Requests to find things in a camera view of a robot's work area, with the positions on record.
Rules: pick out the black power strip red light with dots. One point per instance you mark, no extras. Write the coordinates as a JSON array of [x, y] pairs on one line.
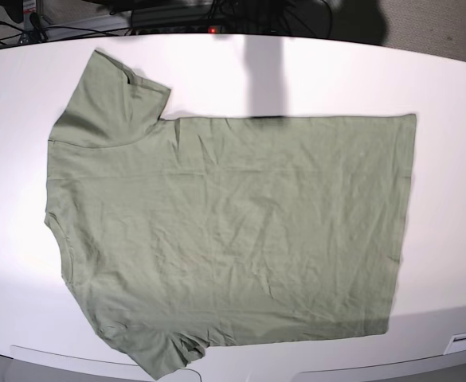
[[151, 23]]

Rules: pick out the sage green T-shirt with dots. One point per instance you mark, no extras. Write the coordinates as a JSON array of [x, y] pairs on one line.
[[177, 235]]

